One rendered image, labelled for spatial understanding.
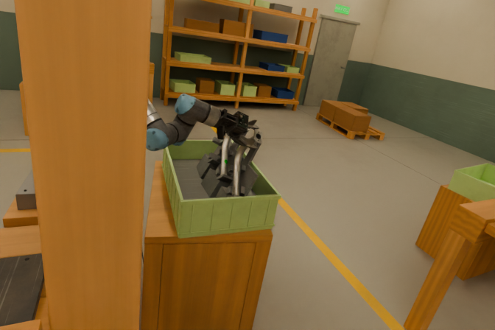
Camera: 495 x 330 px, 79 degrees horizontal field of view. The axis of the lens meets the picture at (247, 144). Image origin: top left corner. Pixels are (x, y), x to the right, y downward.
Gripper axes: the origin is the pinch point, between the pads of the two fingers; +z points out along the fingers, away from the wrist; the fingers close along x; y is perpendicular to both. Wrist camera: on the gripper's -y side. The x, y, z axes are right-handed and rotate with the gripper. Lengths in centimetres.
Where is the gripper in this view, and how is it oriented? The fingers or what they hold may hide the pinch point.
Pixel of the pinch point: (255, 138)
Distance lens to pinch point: 124.4
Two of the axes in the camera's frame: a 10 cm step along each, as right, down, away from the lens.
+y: 5.8, -3.4, -7.4
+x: 0.8, -8.8, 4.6
